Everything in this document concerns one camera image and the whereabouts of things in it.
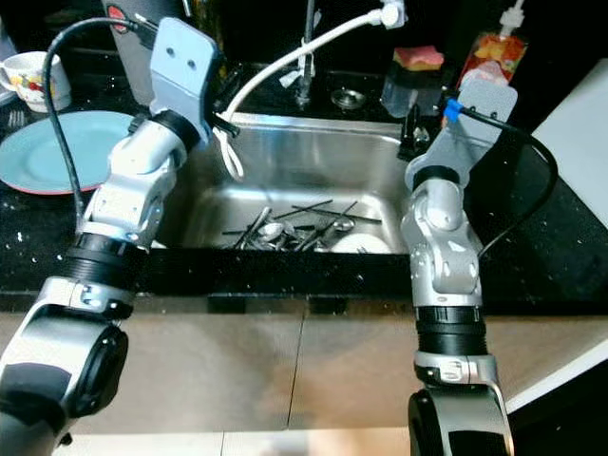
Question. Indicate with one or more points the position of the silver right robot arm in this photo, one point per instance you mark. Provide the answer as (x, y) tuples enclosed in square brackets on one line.
[(442, 247)]

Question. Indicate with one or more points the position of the stainless steel kitchen sink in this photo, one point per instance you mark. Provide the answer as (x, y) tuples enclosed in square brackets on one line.
[(323, 161)]

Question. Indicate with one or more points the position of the black chopstick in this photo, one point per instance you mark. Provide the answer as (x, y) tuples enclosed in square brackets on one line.
[(253, 228), (337, 214), (306, 208), (237, 231)]

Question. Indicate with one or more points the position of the grey cylindrical canister red badge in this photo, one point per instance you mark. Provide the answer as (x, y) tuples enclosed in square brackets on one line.
[(128, 57)]

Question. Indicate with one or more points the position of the pink and yellow sponge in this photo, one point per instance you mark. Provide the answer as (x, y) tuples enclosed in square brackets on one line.
[(418, 58)]

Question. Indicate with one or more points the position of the white bowl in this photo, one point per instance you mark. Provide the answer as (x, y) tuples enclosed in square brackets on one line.
[(361, 244)]

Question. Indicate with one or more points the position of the peach hand soap bottle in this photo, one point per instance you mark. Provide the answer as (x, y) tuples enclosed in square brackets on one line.
[(489, 57)]

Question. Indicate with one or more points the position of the chrome kitchen faucet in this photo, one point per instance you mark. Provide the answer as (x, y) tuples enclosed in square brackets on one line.
[(309, 38)]

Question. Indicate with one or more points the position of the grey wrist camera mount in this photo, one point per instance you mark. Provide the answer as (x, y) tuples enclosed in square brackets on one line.
[(461, 142), (185, 71)]

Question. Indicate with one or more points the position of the white cartoon print mug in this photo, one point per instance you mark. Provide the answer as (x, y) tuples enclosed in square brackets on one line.
[(38, 81)]

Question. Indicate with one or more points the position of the clear plastic sponge holder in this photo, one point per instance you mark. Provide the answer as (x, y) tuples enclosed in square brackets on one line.
[(408, 95)]

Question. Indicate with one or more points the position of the olive oil glass bottle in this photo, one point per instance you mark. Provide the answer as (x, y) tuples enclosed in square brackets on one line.
[(207, 9)]

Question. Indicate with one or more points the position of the light blue plate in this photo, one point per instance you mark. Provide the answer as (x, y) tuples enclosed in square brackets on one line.
[(47, 152)]

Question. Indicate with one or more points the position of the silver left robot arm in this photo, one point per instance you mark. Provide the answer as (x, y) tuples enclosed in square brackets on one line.
[(138, 190)]

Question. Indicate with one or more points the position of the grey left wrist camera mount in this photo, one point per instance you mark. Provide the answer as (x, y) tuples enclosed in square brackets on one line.
[(185, 71)]

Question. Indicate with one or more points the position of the white tie strip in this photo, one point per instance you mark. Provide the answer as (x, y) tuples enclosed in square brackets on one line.
[(294, 71)]

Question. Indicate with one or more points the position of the silver fork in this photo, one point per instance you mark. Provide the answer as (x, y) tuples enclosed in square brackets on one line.
[(18, 119)]

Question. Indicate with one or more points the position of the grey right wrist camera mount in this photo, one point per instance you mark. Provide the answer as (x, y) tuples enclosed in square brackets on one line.
[(461, 142)]

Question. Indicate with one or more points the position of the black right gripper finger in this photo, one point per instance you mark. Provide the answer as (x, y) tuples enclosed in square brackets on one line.
[(414, 120)]

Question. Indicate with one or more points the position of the translucent white plastic food cover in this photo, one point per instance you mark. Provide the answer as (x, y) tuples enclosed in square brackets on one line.
[(8, 47)]

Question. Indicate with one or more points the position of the round metal sink hole cap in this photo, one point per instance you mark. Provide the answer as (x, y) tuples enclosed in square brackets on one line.
[(348, 98)]

